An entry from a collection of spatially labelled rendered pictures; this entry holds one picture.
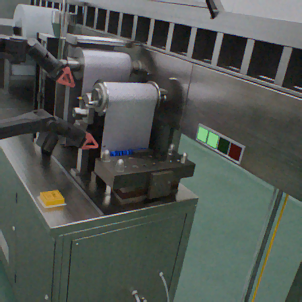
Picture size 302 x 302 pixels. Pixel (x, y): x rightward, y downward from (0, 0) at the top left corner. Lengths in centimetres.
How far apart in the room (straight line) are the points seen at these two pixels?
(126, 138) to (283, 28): 75
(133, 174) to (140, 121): 28
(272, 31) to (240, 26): 14
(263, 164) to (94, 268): 74
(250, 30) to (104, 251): 96
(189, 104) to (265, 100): 38
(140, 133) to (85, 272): 61
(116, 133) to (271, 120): 63
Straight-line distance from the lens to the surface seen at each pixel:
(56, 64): 134
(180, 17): 160
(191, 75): 150
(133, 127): 152
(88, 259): 140
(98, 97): 144
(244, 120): 130
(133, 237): 146
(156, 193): 145
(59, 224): 126
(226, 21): 140
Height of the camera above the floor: 161
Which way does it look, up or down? 21 degrees down
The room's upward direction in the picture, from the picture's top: 10 degrees clockwise
